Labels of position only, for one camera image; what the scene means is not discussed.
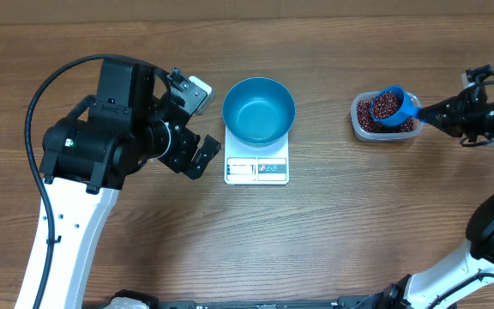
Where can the red beans in container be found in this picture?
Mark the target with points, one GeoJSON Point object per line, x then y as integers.
{"type": "Point", "coordinates": [368, 124]}

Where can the clear plastic food container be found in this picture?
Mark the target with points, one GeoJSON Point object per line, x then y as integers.
{"type": "Point", "coordinates": [366, 136]}

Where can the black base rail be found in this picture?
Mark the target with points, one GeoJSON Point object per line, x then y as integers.
{"type": "Point", "coordinates": [130, 299]}

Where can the teal metal bowl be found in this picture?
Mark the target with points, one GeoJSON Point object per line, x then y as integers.
{"type": "Point", "coordinates": [259, 111]}

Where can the red beans in scoop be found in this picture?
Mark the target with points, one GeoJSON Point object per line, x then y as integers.
{"type": "Point", "coordinates": [385, 105]}

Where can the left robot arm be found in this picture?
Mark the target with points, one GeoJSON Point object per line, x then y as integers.
{"type": "Point", "coordinates": [139, 113]}

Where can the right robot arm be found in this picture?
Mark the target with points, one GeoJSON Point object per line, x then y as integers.
{"type": "Point", "coordinates": [469, 267]}

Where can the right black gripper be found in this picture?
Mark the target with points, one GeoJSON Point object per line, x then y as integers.
{"type": "Point", "coordinates": [460, 123]}

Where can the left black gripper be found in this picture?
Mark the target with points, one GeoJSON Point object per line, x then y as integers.
{"type": "Point", "coordinates": [188, 143]}

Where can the white digital kitchen scale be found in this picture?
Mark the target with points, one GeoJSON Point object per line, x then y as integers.
{"type": "Point", "coordinates": [249, 165]}

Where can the blue plastic measuring scoop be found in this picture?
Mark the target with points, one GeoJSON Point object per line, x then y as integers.
{"type": "Point", "coordinates": [407, 110]}

